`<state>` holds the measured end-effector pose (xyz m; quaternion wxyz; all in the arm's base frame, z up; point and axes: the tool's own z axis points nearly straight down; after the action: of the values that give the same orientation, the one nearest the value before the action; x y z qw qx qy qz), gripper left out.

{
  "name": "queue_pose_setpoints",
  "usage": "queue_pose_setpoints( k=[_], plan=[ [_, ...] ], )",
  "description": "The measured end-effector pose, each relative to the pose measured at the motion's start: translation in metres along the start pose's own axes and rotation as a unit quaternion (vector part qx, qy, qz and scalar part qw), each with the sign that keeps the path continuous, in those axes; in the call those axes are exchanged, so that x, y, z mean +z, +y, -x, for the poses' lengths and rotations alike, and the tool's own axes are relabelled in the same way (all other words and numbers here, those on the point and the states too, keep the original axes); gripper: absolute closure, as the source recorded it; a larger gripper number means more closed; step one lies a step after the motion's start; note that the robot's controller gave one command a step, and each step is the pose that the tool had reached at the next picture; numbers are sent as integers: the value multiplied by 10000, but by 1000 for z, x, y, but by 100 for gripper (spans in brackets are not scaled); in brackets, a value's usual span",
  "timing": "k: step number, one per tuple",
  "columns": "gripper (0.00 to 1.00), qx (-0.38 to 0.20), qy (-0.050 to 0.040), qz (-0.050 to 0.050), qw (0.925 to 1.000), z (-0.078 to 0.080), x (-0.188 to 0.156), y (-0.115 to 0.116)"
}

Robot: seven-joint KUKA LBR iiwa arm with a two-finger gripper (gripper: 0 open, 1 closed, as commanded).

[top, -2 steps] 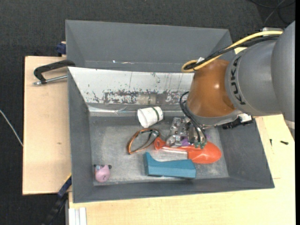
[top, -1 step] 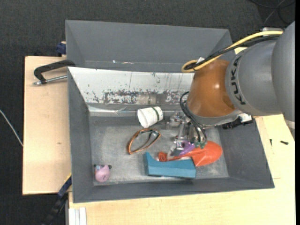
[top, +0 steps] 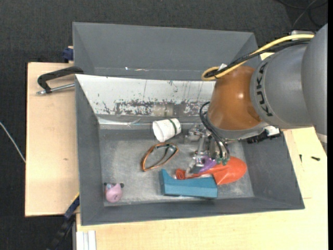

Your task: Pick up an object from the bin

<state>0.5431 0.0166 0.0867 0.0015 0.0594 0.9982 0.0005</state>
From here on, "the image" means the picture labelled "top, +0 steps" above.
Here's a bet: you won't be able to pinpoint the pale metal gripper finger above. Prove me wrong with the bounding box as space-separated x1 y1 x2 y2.
185 161 197 178
194 155 209 169

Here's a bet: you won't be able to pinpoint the purple plastic piece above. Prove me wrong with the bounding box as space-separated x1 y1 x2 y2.
198 156 218 173

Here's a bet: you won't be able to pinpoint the blue sponge block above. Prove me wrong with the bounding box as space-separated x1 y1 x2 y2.
159 168 219 199

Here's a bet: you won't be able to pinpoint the white paper cup green stripe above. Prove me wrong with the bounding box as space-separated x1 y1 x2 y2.
152 118 182 143

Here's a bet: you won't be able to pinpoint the orange sunglasses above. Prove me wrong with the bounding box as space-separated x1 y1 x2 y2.
140 142 180 172

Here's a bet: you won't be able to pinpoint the grey metal bin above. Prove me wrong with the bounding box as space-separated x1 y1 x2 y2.
72 21 305 226

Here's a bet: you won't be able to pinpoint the pink toy pig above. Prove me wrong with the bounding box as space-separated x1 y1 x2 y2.
104 182 125 204

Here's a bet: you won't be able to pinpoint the pale wood board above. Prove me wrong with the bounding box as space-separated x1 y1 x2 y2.
24 61 80 218

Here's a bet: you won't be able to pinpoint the black cylinder on white bracket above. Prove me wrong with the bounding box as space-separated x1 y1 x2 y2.
246 125 282 144

